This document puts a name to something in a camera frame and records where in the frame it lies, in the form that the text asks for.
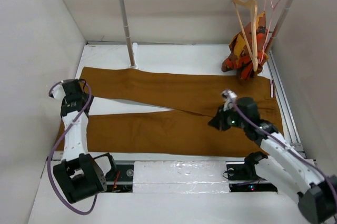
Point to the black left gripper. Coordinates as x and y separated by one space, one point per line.
86 95

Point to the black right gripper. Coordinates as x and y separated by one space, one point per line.
220 119

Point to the brown trousers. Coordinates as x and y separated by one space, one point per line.
190 102

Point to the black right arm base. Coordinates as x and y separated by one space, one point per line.
242 176

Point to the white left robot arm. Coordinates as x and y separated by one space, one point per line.
78 175

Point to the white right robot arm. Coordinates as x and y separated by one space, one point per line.
278 162

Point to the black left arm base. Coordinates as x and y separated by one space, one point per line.
122 181

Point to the orange patterned garment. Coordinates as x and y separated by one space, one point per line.
239 58

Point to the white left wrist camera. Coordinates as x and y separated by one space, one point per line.
57 92

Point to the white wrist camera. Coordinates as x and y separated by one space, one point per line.
229 98
57 92

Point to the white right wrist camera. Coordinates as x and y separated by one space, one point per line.
229 98

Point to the pink wire hanger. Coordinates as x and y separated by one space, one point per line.
268 26

